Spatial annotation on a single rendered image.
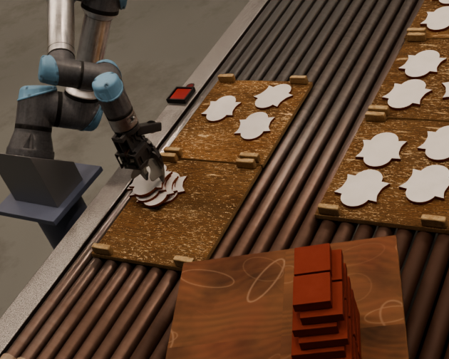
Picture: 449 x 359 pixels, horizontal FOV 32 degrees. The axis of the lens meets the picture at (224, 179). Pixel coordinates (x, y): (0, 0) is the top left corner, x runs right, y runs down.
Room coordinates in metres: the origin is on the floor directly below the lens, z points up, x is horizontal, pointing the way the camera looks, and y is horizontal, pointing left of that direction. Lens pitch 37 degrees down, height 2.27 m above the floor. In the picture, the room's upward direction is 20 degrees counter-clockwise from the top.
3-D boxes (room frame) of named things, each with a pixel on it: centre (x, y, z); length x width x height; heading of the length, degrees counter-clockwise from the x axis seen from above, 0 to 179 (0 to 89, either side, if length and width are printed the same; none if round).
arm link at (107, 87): (1.80, 0.20, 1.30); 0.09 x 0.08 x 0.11; 1
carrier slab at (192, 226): (1.71, 0.15, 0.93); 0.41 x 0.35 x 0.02; 142
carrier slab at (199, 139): (2.04, -0.11, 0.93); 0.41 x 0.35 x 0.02; 141
